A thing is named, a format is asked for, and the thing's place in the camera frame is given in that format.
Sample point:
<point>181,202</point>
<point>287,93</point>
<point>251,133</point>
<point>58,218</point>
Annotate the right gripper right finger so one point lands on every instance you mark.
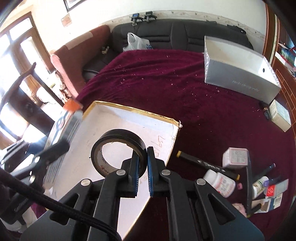
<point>186,214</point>

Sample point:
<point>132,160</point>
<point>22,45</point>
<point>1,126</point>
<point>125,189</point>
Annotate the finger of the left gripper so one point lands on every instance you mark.
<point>37,169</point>

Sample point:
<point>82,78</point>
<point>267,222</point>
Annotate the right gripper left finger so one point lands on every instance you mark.
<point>107,193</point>

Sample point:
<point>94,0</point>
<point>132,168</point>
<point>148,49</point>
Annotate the black marker yellow cap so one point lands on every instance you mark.
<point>208,166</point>

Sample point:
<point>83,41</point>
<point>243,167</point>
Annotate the white pill bottle red label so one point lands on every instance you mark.
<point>221,183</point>

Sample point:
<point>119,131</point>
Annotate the white orange toothpaste box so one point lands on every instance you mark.
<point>65,127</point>

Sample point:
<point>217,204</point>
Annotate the pink fluffy ball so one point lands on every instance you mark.
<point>240,208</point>

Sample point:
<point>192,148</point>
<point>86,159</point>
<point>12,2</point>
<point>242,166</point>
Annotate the long black marker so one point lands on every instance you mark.
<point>249,210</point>

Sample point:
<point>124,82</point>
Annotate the blue white medicine box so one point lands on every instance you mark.
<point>267,204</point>

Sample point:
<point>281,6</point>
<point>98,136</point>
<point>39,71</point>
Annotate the red grey carton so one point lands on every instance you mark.
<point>276,189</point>

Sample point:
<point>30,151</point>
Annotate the white gold-rimmed cardboard tray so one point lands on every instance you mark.
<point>155,130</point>

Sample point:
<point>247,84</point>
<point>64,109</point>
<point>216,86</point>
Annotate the dark wooden chair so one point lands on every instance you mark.
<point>24,106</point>

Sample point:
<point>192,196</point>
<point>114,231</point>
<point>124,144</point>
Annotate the small white square box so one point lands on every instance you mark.
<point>235,158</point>

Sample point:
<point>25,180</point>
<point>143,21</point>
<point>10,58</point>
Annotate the maroon velvet bed cover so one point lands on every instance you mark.
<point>171,83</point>

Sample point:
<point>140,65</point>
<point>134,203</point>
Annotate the white bottle green label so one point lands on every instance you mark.
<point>259,186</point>

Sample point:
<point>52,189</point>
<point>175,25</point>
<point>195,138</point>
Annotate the black marker purple cap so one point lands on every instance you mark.
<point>264,172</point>

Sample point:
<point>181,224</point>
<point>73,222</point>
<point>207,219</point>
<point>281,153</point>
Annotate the red-brown armchair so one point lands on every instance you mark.
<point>70,59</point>

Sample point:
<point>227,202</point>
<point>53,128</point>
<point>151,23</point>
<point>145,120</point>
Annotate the small black device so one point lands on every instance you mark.
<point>265,109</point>

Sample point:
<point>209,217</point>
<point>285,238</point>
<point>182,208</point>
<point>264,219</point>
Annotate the small white cardboard box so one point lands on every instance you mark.
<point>280,115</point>

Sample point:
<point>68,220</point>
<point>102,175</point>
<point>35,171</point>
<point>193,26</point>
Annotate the long silver cardboard box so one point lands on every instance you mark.
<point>238,68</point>

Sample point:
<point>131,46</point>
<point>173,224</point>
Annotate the white plastic bag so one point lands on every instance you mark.
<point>136,43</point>

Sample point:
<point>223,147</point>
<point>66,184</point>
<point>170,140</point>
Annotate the black leather sofa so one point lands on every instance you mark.
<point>173,34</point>

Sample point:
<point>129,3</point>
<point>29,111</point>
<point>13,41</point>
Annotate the blue black clamp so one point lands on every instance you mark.
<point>135,18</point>

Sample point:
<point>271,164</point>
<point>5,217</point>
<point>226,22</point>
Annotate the grey black clamp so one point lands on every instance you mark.
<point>149,16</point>

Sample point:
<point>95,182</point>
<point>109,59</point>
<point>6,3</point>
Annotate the brick-pattern wooden cabinet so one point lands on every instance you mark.
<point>279,49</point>

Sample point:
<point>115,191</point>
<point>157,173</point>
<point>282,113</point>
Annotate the framed wall painting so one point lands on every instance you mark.
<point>71,4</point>

